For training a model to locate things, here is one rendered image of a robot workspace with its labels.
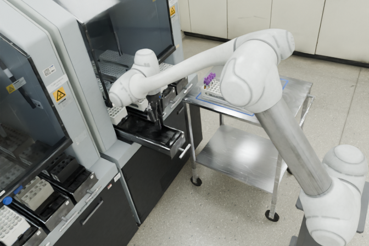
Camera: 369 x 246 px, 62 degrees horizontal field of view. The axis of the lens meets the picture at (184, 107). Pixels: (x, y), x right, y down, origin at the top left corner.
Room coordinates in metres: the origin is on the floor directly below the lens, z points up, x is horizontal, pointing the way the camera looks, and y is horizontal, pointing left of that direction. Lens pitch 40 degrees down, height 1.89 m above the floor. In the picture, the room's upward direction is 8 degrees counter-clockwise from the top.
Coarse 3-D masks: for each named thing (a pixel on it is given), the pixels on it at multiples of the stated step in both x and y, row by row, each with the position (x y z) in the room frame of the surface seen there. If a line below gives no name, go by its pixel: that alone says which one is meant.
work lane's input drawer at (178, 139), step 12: (132, 120) 1.26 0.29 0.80; (144, 120) 1.25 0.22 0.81; (120, 132) 1.19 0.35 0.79; (132, 132) 1.16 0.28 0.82; (144, 132) 1.16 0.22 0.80; (156, 132) 1.15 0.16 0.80; (168, 132) 1.13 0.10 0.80; (180, 132) 1.11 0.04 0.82; (144, 144) 1.10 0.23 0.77; (156, 144) 1.06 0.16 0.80; (168, 144) 1.04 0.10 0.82; (180, 144) 1.08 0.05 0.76; (180, 156) 1.01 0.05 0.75
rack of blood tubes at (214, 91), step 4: (216, 84) 1.39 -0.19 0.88; (212, 88) 1.36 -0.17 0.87; (216, 88) 1.35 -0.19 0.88; (204, 92) 1.35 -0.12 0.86; (208, 92) 1.34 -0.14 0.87; (212, 92) 1.32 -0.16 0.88; (216, 92) 1.31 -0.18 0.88; (220, 92) 1.31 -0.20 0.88; (204, 96) 1.35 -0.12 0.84; (208, 96) 1.34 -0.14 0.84; (212, 96) 1.34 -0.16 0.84; (216, 96) 1.33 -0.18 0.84; (220, 96) 1.29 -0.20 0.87; (216, 100) 1.30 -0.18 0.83; (220, 100) 1.29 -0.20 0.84; (224, 100) 1.28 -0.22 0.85; (228, 104) 1.26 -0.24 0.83; (240, 108) 1.22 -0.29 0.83
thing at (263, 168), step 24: (216, 72) 1.59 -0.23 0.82; (192, 96) 1.39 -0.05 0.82; (288, 96) 1.27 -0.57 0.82; (312, 96) 1.29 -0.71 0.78; (240, 120) 1.16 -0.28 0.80; (192, 144) 1.37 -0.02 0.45; (216, 144) 1.49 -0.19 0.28; (240, 144) 1.46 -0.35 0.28; (264, 144) 1.43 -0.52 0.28; (192, 168) 1.37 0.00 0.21; (216, 168) 1.28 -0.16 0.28; (240, 168) 1.26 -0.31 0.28; (264, 168) 1.23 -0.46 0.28; (288, 168) 1.37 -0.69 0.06
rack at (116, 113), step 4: (104, 100) 1.39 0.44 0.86; (108, 108) 1.33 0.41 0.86; (112, 108) 1.31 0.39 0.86; (116, 108) 1.31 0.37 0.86; (120, 108) 1.31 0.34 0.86; (124, 108) 1.30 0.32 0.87; (108, 112) 1.29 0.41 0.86; (112, 112) 1.28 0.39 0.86; (116, 112) 1.28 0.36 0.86; (120, 112) 1.27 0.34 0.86; (124, 112) 1.29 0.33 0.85; (112, 116) 1.25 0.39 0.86; (116, 116) 1.24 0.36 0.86; (120, 116) 1.26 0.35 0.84; (124, 116) 1.28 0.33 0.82; (112, 120) 1.24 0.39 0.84; (116, 120) 1.24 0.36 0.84; (120, 120) 1.26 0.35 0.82; (116, 124) 1.23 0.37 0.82
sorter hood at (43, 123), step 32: (0, 64) 0.93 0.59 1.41; (32, 64) 0.98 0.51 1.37; (0, 96) 0.86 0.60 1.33; (32, 96) 0.94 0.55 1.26; (0, 128) 0.81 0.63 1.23; (32, 128) 0.89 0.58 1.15; (64, 128) 0.98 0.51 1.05; (0, 160) 0.77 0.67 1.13; (32, 160) 0.84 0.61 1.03; (0, 192) 0.72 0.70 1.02
